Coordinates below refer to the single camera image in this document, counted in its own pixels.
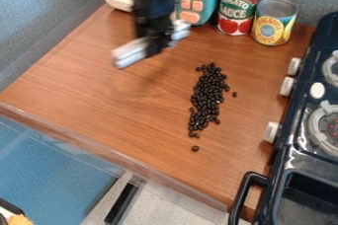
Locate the red tomato can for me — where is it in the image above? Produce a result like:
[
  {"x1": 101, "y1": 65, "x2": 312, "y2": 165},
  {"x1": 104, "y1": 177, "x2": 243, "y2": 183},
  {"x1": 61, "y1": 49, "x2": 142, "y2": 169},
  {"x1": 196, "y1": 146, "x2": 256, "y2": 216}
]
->
[{"x1": 214, "y1": 0, "x2": 263, "y2": 37}]

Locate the toy stove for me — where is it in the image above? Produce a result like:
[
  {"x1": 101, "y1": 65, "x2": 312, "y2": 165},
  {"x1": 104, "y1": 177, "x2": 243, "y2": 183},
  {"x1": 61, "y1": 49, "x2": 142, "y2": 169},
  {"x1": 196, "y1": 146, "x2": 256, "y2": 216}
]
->
[{"x1": 226, "y1": 11, "x2": 338, "y2": 225}]

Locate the grey sweeping tool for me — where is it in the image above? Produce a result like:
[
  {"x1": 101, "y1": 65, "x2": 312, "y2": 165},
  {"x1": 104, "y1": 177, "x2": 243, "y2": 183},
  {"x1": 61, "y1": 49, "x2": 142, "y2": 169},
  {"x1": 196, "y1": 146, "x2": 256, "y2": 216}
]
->
[{"x1": 109, "y1": 19, "x2": 194, "y2": 70}]

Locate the yellow pineapple can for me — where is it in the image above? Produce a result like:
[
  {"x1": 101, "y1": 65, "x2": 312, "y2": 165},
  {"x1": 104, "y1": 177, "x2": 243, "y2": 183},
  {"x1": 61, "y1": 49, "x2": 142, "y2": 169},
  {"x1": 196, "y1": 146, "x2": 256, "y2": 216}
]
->
[{"x1": 250, "y1": 0, "x2": 298, "y2": 47}]

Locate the pile of black bits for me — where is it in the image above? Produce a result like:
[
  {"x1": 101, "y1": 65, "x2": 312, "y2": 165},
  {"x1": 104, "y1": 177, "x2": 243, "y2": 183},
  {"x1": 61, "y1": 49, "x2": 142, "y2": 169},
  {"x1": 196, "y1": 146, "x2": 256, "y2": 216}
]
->
[{"x1": 187, "y1": 61, "x2": 239, "y2": 153}]

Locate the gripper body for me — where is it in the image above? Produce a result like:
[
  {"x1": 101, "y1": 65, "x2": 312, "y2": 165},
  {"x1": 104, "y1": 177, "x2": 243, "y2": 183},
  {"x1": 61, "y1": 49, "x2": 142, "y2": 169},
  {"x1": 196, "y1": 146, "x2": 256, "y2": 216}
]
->
[{"x1": 131, "y1": 0, "x2": 180, "y2": 58}]

